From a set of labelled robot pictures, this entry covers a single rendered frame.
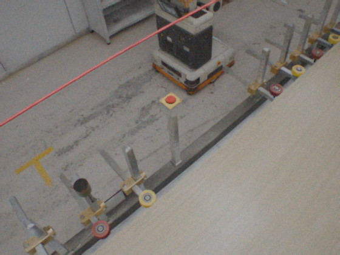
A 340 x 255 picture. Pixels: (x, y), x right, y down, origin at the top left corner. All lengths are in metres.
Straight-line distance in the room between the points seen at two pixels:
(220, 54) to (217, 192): 1.91
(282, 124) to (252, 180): 0.39
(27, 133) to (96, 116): 0.72
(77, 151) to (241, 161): 1.70
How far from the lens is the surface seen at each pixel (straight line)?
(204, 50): 2.77
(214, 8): 2.91
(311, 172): 1.54
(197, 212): 1.34
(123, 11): 4.21
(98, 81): 3.33
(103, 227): 1.37
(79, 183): 1.17
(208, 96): 2.99
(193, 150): 1.74
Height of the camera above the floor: 2.15
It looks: 51 degrees down
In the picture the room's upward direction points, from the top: 7 degrees counter-clockwise
